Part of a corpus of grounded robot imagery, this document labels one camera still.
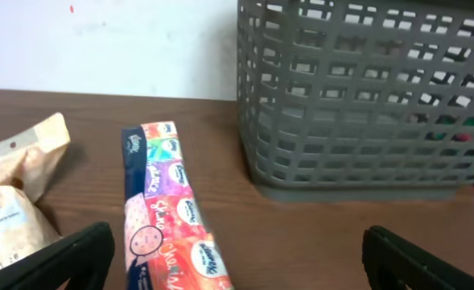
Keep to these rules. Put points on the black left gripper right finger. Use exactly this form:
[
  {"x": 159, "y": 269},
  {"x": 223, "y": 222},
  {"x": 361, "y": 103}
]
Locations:
[{"x": 393, "y": 263}]

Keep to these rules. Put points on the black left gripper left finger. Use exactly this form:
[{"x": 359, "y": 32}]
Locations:
[{"x": 80, "y": 261}]

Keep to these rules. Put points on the beige paper snack bag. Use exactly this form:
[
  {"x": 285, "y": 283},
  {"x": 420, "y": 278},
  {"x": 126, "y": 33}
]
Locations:
[{"x": 27, "y": 163}]

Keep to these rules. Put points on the grey plastic lattice basket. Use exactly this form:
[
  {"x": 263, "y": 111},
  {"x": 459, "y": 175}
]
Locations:
[{"x": 348, "y": 100}]

